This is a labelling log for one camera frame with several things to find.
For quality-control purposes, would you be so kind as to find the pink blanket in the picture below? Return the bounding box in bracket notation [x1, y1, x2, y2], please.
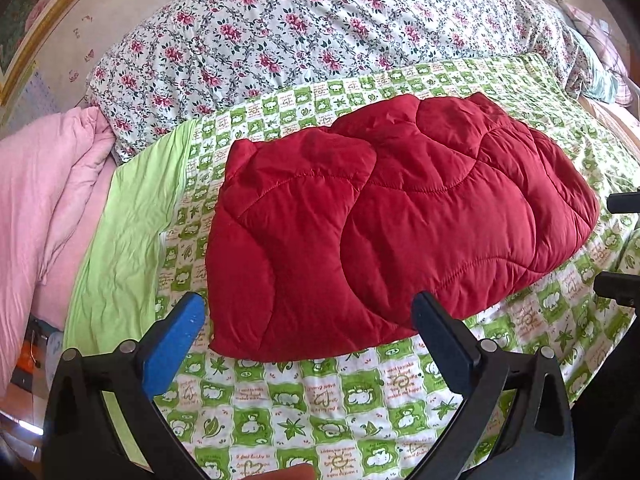
[0, 105, 118, 391]

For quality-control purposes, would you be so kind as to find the light blue cloth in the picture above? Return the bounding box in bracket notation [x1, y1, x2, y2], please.
[575, 25, 617, 104]

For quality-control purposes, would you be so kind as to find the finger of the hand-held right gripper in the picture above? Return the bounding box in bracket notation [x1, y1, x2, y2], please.
[606, 191, 640, 214]
[594, 271, 640, 306]

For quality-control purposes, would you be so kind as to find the red quilted jacket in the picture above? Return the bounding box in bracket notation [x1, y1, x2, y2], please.
[205, 92, 601, 363]

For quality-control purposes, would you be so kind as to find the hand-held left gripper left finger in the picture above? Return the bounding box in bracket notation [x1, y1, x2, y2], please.
[42, 291, 216, 480]

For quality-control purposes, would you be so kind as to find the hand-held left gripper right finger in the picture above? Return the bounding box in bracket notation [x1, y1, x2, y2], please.
[395, 290, 576, 480]

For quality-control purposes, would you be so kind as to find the pink plaid pillow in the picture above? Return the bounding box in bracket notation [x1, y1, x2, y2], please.
[555, 0, 636, 106]

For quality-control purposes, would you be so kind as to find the gold framed picture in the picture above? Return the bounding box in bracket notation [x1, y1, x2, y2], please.
[0, 0, 123, 106]

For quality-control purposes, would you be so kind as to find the person's left hand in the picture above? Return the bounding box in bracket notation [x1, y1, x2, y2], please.
[262, 462, 316, 480]

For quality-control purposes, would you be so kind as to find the green printed blanket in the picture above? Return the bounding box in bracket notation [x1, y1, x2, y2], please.
[62, 52, 640, 480]

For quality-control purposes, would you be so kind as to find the floral quilt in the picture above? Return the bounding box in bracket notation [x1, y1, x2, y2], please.
[85, 0, 586, 163]

